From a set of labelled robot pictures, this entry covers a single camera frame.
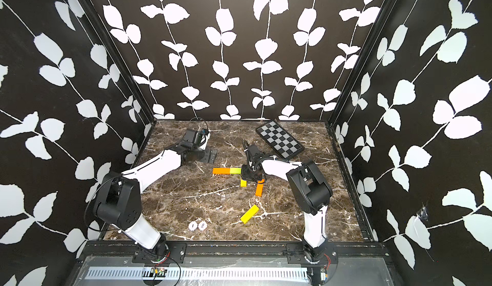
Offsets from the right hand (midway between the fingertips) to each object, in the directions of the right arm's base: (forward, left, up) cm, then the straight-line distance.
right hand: (241, 175), depth 94 cm
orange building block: (+4, +11, -2) cm, 12 cm away
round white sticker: (-24, +20, -2) cm, 31 cm away
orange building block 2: (-6, -9, -1) cm, 11 cm away
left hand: (+8, +16, +10) cm, 21 cm away
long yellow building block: (-18, -5, -2) cm, 19 cm away
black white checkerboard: (+21, -23, 0) cm, 31 cm away
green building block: (+4, +3, -2) cm, 6 cm away
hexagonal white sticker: (-23, +16, -2) cm, 28 cm away
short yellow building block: (-4, -1, -1) cm, 4 cm away
